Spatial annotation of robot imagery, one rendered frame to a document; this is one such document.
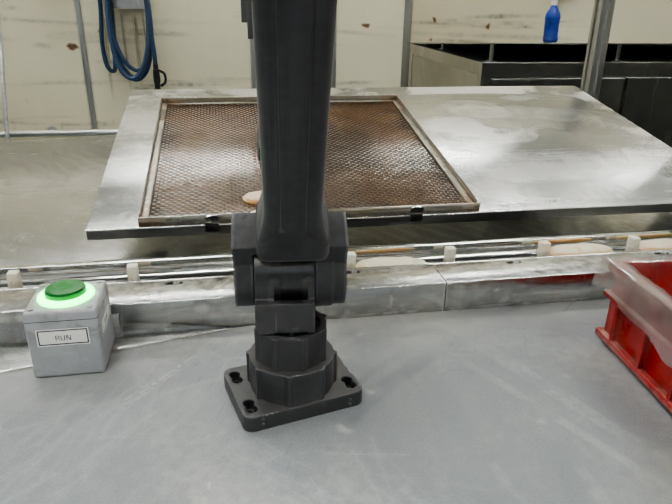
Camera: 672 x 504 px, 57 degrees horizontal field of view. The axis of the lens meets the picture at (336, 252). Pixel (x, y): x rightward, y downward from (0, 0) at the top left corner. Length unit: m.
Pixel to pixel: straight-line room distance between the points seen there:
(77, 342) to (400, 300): 0.37
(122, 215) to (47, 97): 3.73
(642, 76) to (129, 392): 2.64
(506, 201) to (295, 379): 0.55
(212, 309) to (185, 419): 0.17
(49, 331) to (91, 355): 0.05
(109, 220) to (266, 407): 0.43
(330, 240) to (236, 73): 3.97
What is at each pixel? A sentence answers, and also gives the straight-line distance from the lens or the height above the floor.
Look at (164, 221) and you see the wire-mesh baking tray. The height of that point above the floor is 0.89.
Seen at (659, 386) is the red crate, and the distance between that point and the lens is 0.70.
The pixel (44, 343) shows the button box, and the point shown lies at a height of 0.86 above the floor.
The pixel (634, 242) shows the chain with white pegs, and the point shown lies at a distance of 0.98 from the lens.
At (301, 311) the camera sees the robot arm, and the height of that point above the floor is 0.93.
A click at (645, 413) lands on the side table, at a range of 0.68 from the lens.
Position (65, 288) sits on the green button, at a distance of 0.69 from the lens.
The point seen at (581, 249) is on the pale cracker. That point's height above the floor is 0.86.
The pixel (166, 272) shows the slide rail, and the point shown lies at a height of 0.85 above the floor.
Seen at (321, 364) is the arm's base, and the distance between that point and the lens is 0.58.
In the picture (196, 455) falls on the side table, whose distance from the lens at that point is 0.57.
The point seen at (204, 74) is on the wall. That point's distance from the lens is 4.47.
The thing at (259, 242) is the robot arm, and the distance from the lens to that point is 0.51.
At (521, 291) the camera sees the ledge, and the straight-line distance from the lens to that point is 0.82.
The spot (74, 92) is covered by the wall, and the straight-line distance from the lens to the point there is 4.59.
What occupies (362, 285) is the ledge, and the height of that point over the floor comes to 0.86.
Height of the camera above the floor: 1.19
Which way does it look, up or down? 23 degrees down
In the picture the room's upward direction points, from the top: 1 degrees clockwise
